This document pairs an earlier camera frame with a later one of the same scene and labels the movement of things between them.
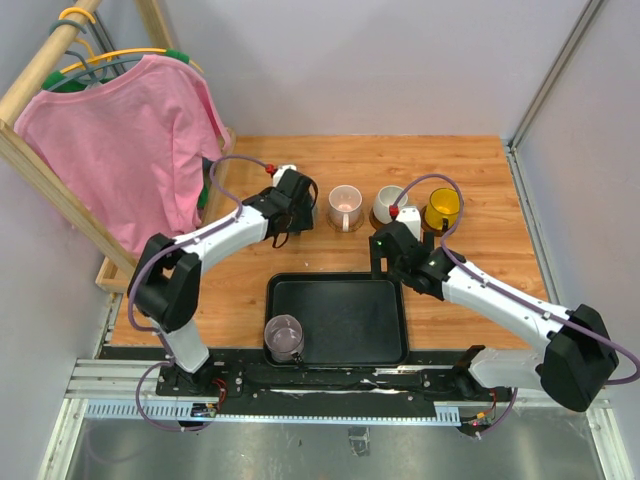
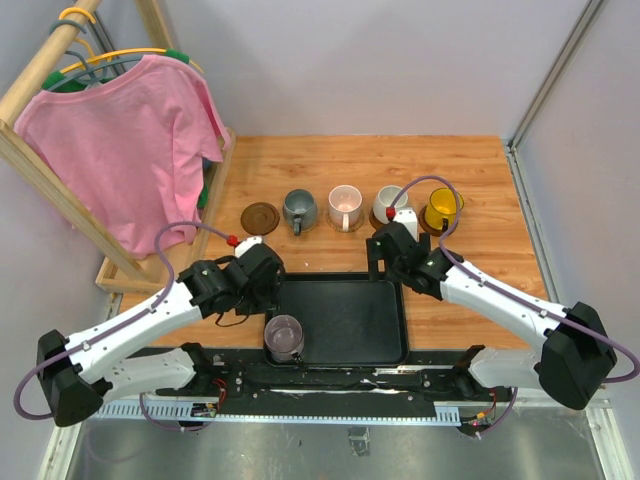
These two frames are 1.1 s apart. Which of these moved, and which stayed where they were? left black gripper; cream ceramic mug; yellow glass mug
Moved: left black gripper
Stayed: cream ceramic mug; yellow glass mug
